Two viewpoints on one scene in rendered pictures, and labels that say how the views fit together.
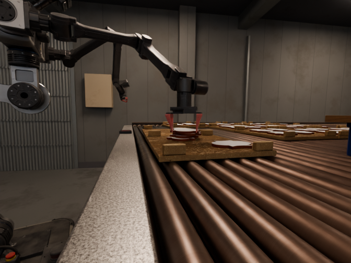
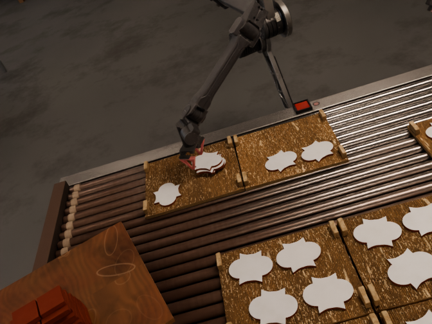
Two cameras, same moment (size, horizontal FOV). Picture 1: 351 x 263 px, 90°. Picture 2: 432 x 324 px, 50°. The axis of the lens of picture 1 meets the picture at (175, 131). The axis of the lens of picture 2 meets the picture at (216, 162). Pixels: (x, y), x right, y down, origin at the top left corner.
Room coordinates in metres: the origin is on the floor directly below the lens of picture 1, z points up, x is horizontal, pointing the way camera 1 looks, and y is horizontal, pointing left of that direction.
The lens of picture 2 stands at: (1.30, -1.49, 2.12)
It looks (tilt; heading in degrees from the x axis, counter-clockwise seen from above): 37 degrees down; 110
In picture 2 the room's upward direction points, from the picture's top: 20 degrees counter-clockwise
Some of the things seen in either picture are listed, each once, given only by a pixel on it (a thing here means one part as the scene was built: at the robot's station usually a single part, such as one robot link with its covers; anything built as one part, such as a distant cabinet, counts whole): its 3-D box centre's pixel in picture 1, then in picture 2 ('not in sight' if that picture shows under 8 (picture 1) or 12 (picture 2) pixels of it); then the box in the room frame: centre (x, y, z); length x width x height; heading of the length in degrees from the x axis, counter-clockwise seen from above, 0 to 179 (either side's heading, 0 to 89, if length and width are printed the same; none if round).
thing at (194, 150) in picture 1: (196, 143); (191, 176); (0.67, -0.08, 0.93); 0.41 x 0.35 x 0.02; 14
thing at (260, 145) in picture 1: (262, 145); (146, 207); (0.51, -0.26, 0.95); 0.06 x 0.02 x 0.03; 104
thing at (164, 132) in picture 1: (172, 132); (287, 149); (1.07, 0.02, 0.93); 0.41 x 0.35 x 0.02; 13
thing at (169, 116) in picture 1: (175, 120); (196, 148); (0.70, 0.00, 1.01); 0.07 x 0.07 x 0.09; 80
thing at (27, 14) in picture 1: (38, 21); not in sight; (0.84, 0.62, 1.45); 0.09 x 0.08 x 0.12; 28
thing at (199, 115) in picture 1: (192, 120); (191, 158); (0.69, -0.07, 1.02); 0.07 x 0.07 x 0.09; 80
